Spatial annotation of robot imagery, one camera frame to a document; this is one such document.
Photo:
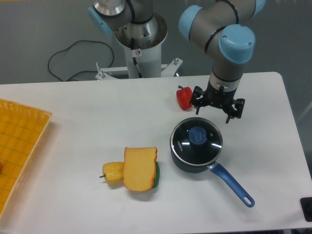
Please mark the yellow woven basket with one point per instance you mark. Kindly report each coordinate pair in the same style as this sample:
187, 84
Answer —
21, 128

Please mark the toy sandwich bread slice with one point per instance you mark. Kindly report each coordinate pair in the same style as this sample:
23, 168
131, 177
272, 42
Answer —
141, 171

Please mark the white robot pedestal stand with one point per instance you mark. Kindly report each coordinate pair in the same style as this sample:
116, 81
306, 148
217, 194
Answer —
143, 52

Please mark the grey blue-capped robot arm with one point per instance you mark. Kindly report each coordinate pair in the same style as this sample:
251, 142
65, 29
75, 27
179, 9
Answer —
217, 31

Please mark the black device at table edge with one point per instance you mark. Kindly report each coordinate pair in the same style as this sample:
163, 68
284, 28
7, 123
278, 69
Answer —
306, 205

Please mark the dark blue saucepan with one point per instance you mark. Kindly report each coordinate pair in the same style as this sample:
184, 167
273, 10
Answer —
221, 172

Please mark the yellow toy bell pepper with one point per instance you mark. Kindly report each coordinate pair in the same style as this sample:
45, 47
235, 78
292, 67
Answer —
113, 172

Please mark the glass lid with blue knob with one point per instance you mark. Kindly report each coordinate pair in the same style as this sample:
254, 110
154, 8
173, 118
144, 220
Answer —
196, 141

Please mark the red toy bell pepper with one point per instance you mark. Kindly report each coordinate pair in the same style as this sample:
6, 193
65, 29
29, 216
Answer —
183, 96

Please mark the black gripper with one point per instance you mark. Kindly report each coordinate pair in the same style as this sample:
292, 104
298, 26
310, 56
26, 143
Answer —
216, 98

